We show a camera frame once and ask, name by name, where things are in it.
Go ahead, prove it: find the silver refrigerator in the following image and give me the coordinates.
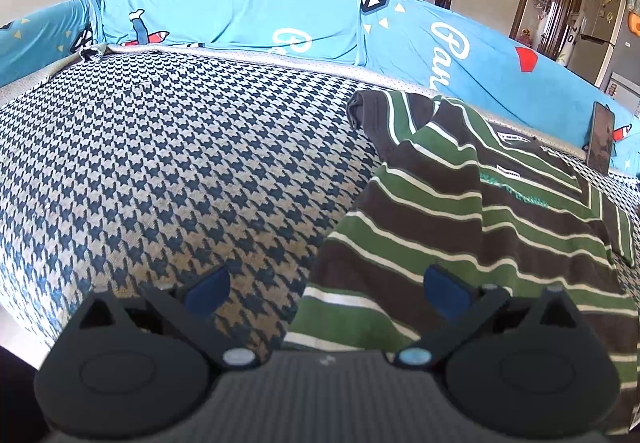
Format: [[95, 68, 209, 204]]
[[565, 0, 640, 88]]

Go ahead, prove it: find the houndstooth sofa seat cushion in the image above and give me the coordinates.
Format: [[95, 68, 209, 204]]
[[0, 43, 640, 364]]

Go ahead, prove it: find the blue printed sofa backrest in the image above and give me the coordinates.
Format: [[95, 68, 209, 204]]
[[0, 0, 640, 174]]

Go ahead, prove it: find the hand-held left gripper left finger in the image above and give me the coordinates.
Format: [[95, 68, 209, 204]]
[[80, 267, 257, 371]]

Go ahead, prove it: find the white chest freezer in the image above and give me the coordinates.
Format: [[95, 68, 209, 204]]
[[605, 70, 640, 116]]

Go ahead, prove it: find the green brown striped shirt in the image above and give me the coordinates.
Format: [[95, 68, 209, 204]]
[[282, 90, 640, 424]]

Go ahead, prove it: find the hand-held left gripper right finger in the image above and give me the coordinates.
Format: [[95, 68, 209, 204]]
[[396, 265, 576, 369]]

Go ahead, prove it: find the black smartphone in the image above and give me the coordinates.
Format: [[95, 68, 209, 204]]
[[586, 102, 616, 175]]

